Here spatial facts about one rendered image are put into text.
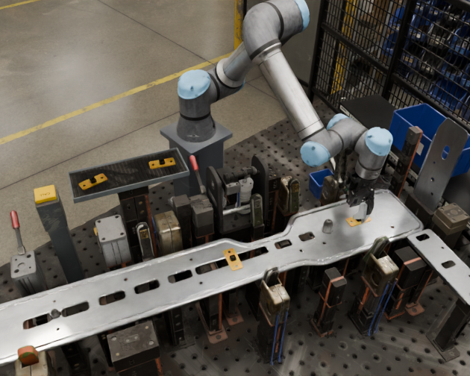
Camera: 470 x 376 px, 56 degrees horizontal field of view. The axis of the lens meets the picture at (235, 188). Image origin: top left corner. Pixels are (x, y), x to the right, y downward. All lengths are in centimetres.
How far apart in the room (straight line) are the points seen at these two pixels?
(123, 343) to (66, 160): 246
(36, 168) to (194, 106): 212
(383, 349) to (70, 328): 101
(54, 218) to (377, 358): 115
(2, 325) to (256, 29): 106
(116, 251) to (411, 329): 104
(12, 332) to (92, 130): 262
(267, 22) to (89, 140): 261
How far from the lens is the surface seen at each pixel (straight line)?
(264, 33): 128
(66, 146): 369
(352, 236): 152
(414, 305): 178
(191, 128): 166
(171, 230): 138
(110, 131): 376
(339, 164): 156
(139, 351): 122
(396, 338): 170
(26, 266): 142
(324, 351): 160
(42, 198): 146
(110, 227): 138
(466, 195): 178
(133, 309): 132
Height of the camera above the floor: 209
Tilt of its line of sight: 42 degrees down
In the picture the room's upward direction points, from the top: 1 degrees clockwise
